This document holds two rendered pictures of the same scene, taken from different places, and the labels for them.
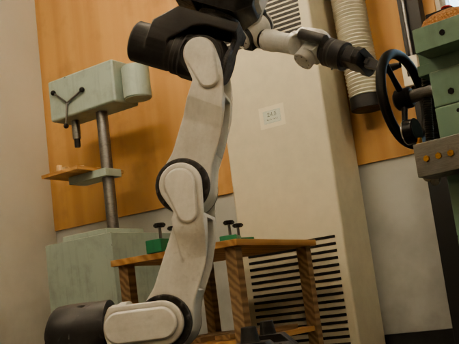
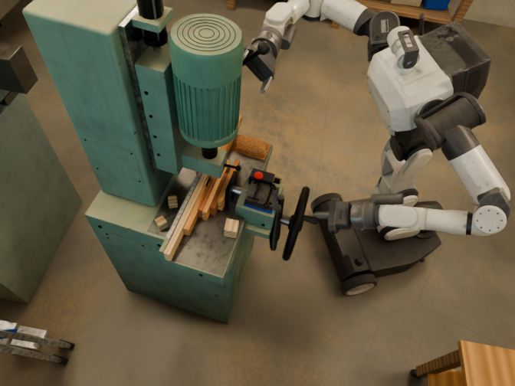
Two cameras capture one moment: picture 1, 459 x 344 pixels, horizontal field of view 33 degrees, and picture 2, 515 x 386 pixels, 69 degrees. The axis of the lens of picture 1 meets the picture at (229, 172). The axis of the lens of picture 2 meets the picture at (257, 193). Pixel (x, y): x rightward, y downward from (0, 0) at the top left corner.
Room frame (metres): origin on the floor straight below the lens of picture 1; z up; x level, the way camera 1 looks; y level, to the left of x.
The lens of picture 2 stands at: (2.70, -1.01, 2.02)
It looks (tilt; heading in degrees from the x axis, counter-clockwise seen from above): 55 degrees down; 151
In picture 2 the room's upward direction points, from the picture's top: 9 degrees clockwise
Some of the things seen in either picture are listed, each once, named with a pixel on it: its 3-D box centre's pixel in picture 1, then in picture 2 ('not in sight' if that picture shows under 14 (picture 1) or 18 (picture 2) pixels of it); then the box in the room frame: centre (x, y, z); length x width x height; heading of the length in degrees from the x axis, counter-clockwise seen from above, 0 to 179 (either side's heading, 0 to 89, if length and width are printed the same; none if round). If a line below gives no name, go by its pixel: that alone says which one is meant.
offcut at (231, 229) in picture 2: not in sight; (231, 228); (2.14, -0.77, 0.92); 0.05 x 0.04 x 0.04; 149
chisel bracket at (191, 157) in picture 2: not in sight; (205, 160); (1.92, -0.80, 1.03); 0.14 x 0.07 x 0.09; 52
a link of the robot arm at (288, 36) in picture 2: not in sight; (275, 37); (1.72, -0.49, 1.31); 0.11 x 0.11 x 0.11; 52
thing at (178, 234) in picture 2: not in sight; (202, 184); (1.94, -0.81, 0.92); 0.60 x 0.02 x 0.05; 142
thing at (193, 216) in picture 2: not in sight; (215, 168); (1.89, -0.75, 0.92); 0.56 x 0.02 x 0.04; 142
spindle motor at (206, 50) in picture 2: not in sight; (208, 86); (1.93, -0.78, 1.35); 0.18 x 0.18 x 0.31
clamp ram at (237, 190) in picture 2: not in sight; (239, 191); (2.02, -0.71, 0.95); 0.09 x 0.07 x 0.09; 142
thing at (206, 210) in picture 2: not in sight; (216, 188); (1.98, -0.77, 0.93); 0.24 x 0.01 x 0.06; 142
